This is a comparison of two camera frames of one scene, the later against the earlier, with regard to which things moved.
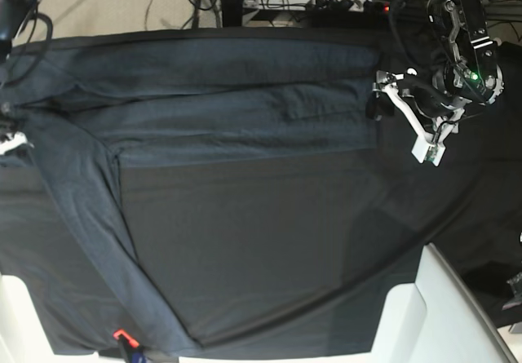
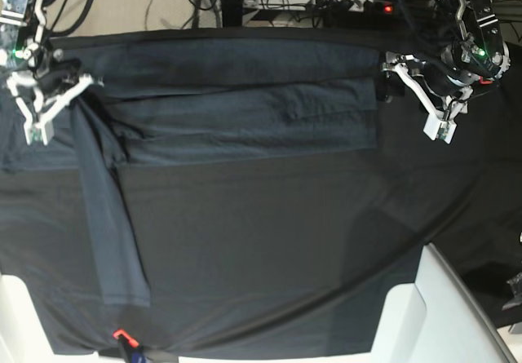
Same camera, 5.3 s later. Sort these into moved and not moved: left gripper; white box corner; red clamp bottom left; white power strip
Moved: left gripper
Not moved: red clamp bottom left; white box corner; white power strip
